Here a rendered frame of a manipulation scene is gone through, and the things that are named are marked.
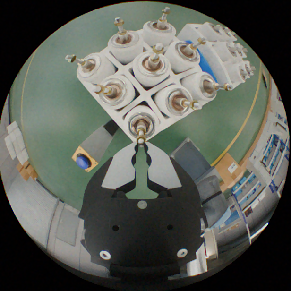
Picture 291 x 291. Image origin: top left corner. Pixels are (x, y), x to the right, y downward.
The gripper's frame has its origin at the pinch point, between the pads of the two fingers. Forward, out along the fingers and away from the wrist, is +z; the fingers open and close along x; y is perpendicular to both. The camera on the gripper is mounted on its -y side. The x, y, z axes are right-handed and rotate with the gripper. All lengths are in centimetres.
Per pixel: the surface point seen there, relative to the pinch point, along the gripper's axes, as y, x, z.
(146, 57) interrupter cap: -17.5, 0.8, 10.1
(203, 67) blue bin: -31, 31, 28
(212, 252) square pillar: 493, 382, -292
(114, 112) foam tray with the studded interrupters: -2.1, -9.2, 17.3
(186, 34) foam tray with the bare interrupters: -48, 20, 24
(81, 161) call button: 6.7, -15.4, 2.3
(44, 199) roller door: 276, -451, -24
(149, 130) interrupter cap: 1.7, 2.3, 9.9
